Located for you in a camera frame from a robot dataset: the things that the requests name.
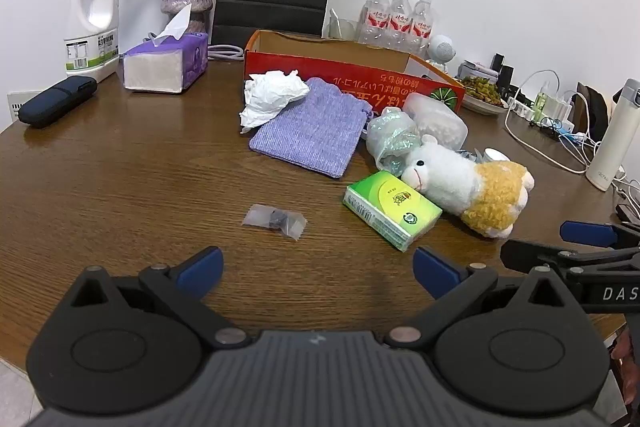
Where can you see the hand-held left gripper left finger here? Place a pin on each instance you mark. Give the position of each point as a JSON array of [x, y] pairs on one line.
[[201, 269]]

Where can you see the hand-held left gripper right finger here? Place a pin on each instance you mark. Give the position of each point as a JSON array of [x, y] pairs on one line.
[[434, 274]]

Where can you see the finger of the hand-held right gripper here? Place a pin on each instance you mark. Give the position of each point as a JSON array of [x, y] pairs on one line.
[[587, 233], [535, 256]]

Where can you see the green tissue packet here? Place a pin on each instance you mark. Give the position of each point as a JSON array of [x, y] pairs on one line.
[[390, 207]]

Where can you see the small clear plastic bag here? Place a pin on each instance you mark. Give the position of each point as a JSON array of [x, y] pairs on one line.
[[275, 221]]

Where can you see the white and yellow plush alpaca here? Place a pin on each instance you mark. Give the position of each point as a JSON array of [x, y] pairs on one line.
[[460, 182]]

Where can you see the iridescent plastic bag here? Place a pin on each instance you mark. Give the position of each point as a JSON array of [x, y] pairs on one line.
[[390, 137]]

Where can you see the clear plastic cotton swab container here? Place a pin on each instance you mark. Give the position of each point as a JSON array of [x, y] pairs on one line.
[[437, 122]]

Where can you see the purple fabric pouch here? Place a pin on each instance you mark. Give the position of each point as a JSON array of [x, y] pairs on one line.
[[310, 127]]

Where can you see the white tissue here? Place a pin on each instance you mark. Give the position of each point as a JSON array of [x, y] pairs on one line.
[[270, 97]]

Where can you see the orange cardboard box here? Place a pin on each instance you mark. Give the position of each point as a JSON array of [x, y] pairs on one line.
[[350, 72]]

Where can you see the person's right hand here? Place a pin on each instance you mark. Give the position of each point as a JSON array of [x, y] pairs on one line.
[[621, 367]]

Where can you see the small black device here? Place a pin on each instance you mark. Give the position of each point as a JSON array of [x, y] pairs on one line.
[[629, 212]]

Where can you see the white thermos bottle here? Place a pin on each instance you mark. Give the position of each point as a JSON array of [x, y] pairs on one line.
[[617, 137]]

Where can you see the clear bottle of green liquid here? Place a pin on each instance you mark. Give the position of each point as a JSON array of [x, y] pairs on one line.
[[541, 104]]

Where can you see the black cosmetic bottle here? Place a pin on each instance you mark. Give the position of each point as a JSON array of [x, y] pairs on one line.
[[507, 81]]

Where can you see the white plate of green food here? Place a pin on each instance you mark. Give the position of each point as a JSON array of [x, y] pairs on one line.
[[482, 91]]

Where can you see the white printed tin box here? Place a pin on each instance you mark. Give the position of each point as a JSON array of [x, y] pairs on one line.
[[475, 69]]

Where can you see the purple tissue pack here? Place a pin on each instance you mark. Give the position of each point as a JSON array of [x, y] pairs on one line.
[[165, 67]]

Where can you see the dark blue glasses case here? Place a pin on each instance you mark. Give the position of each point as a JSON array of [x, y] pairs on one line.
[[55, 102]]

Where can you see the white robot figure speaker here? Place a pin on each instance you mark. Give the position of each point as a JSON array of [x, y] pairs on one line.
[[441, 49]]

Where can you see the white plastic milk jug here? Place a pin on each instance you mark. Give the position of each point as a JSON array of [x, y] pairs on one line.
[[90, 57]]

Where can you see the clear water bottle red label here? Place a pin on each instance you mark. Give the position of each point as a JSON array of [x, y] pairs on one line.
[[375, 19], [400, 22], [422, 27]]

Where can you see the green tinted glass cup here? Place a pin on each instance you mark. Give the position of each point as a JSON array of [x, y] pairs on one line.
[[342, 27]]

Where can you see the white wall socket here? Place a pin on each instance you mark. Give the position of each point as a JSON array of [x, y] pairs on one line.
[[17, 107]]

